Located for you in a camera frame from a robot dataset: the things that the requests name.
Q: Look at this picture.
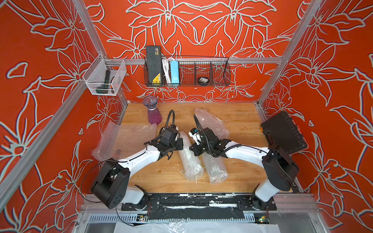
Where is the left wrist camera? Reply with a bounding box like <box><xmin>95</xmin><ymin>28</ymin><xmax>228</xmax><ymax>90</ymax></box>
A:
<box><xmin>164</xmin><ymin>126</ymin><xmax>178</xmax><ymax>138</ymax></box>

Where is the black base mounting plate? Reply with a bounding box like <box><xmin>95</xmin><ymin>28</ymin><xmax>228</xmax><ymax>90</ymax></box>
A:
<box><xmin>120</xmin><ymin>193</ymin><xmax>277</xmax><ymax>223</ymax></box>

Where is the black wire wall basket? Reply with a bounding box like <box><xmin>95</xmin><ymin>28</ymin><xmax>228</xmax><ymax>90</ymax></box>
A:
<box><xmin>144</xmin><ymin>56</ymin><xmax>232</xmax><ymax>87</ymax></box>

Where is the black plastic tool case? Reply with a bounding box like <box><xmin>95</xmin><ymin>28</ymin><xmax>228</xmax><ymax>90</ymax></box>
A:
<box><xmin>260</xmin><ymin>111</ymin><xmax>309</xmax><ymax>156</ymax></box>

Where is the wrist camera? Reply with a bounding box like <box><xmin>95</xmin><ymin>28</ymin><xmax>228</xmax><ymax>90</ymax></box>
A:
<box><xmin>164</xmin><ymin>126</ymin><xmax>178</xmax><ymax>138</ymax></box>
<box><xmin>188</xmin><ymin>128</ymin><xmax>202</xmax><ymax>145</ymax></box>

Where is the black box with yellow label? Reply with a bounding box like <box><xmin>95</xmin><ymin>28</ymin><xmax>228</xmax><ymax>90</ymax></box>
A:
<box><xmin>146</xmin><ymin>46</ymin><xmax>163</xmax><ymax>86</ymax></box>

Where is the bubble roll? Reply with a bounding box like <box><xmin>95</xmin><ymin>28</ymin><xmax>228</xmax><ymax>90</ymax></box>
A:
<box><xmin>202</xmin><ymin>152</ymin><xmax>228</xmax><ymax>184</ymax></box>
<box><xmin>179</xmin><ymin>131</ymin><xmax>204</xmax><ymax>181</ymax></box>

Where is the bubble wrap sheet of vase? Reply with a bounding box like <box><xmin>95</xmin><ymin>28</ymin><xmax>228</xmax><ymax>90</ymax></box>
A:
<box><xmin>92</xmin><ymin>122</ymin><xmax>157</xmax><ymax>162</ymax></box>

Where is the purple glass vase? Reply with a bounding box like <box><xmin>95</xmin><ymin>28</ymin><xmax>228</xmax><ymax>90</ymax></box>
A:
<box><xmin>143</xmin><ymin>96</ymin><xmax>162</xmax><ymax>125</ymax></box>

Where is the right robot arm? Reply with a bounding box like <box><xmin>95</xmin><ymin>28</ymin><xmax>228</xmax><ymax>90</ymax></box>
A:
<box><xmin>189</xmin><ymin>115</ymin><xmax>299</xmax><ymax>210</ymax></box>

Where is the clear plastic wall bin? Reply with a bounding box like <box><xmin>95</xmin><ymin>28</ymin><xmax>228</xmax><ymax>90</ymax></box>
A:
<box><xmin>83</xmin><ymin>54</ymin><xmax>127</xmax><ymax>96</ymax></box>

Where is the light blue box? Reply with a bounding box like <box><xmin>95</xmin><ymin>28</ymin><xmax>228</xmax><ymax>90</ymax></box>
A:
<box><xmin>170</xmin><ymin>60</ymin><xmax>180</xmax><ymax>85</ymax></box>

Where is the white coiled cable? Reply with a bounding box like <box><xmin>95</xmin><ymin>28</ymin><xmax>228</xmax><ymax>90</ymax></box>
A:
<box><xmin>162</xmin><ymin>57</ymin><xmax>173</xmax><ymax>85</ymax></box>

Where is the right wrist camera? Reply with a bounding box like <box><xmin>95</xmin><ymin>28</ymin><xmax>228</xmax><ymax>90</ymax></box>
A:
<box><xmin>188</xmin><ymin>128</ymin><xmax>202</xmax><ymax>145</ymax></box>

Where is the back bubble wrapped bundle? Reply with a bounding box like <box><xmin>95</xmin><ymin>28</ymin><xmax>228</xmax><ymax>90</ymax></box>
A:
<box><xmin>195</xmin><ymin>108</ymin><xmax>230</xmax><ymax>139</ymax></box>

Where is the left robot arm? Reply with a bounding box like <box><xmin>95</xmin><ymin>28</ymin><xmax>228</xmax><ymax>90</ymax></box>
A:
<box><xmin>91</xmin><ymin>110</ymin><xmax>183</xmax><ymax>209</ymax></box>

